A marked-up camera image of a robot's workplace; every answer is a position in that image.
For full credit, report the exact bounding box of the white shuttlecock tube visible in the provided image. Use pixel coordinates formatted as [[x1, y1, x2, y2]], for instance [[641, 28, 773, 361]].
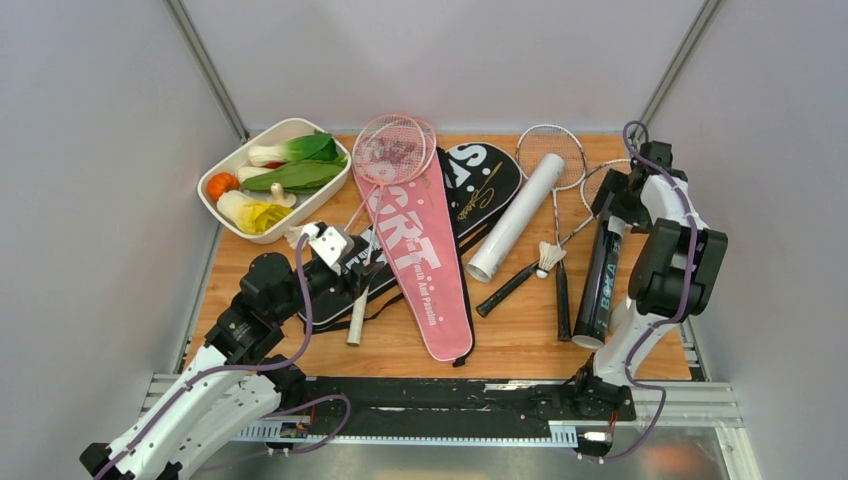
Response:
[[466, 153, 565, 283]]

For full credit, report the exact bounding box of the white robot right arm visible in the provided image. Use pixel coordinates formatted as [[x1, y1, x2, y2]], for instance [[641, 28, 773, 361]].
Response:
[[569, 141, 728, 419]]

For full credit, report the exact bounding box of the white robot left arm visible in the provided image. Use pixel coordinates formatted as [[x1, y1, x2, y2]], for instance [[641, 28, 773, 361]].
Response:
[[79, 223, 382, 479]]

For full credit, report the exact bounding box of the white racket right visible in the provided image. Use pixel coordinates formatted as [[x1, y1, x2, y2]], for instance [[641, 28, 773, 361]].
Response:
[[555, 159, 634, 343]]

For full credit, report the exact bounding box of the white racket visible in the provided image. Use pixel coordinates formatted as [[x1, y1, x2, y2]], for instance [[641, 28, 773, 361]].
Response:
[[555, 159, 634, 343], [476, 124, 586, 317]]

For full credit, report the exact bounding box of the pink racket cover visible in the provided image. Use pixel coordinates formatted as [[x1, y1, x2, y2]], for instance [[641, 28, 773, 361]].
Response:
[[354, 157, 474, 363]]

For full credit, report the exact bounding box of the white shuttlecock near tray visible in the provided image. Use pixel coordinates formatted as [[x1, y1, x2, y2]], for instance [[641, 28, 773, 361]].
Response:
[[284, 225, 304, 251]]

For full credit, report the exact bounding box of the white racket left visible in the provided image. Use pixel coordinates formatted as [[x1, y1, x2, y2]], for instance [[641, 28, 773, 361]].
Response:
[[476, 124, 586, 317]]

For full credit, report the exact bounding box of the green leafy vegetable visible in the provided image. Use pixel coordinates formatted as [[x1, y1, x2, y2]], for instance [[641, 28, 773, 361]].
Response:
[[241, 156, 347, 193]]

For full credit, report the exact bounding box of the black shuttlecock tube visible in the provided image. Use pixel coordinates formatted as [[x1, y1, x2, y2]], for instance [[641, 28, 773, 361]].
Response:
[[572, 216, 625, 350]]

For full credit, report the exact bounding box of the beige mushroom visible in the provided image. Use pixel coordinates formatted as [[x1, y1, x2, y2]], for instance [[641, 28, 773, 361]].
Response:
[[270, 183, 297, 209]]

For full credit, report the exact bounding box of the white tube cap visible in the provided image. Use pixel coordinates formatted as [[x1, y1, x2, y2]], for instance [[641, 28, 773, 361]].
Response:
[[608, 299, 631, 335]]

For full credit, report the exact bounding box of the yellow napa cabbage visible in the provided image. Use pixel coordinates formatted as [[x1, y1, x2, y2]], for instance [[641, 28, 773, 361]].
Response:
[[216, 190, 293, 235]]

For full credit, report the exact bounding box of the green bok choy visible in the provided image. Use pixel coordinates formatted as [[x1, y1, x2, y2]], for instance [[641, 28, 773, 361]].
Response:
[[247, 132, 338, 167]]

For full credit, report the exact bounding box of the white rectangular tray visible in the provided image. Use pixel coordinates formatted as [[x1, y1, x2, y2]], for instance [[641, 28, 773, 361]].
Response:
[[196, 117, 352, 244]]

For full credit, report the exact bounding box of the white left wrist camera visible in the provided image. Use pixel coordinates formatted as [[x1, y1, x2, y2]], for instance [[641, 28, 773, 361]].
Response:
[[302, 222, 355, 274]]

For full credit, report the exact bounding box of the white shuttlecock on handle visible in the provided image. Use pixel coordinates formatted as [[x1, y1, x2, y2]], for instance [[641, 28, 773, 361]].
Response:
[[535, 241, 566, 279]]

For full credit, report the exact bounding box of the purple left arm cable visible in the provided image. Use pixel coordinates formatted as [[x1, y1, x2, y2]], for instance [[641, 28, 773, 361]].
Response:
[[92, 233, 352, 480]]

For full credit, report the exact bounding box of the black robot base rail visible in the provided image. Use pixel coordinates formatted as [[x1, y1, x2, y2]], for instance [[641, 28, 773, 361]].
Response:
[[268, 365, 636, 440]]

